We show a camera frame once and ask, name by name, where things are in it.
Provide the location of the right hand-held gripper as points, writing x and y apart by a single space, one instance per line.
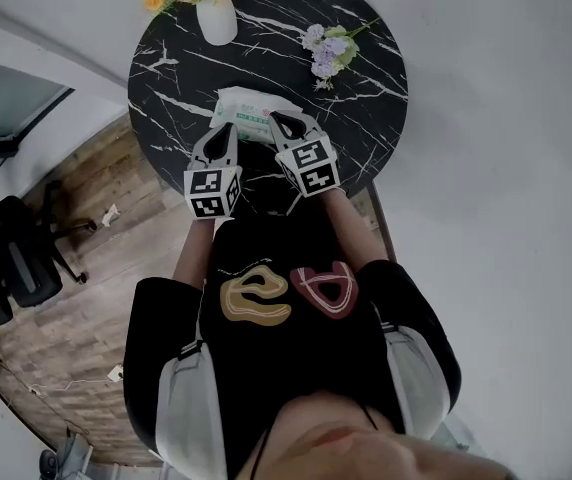
311 168

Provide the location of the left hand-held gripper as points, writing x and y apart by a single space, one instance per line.
211 188

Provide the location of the white plastic bag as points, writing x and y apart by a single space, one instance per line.
246 108

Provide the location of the person's right forearm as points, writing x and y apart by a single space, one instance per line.
356 233

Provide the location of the person's left forearm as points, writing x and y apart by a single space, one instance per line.
193 253

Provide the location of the round black marble table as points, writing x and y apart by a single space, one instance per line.
266 53

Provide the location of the purple flower bunch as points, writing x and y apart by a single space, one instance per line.
331 50

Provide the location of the white ribbed vase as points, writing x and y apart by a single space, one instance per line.
216 23

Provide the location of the white paper scrap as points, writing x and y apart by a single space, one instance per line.
111 215

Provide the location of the black framed window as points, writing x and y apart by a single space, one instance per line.
6 103

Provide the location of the person's black graphic shirt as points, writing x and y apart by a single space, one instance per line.
291 358

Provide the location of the black office chair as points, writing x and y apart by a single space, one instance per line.
26 268

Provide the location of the white power adapter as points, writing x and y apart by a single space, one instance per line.
116 373

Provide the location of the person's face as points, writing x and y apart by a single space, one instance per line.
366 448

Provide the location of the grey camera device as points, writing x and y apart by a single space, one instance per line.
61 458

